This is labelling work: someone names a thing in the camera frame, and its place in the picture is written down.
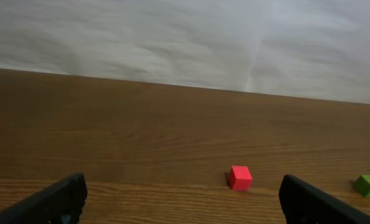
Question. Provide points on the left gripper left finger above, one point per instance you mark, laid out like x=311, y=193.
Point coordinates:
x=57, y=203

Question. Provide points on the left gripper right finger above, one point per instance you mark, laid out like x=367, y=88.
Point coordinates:
x=309, y=207

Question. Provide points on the red cube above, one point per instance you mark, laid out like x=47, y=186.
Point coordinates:
x=240, y=178

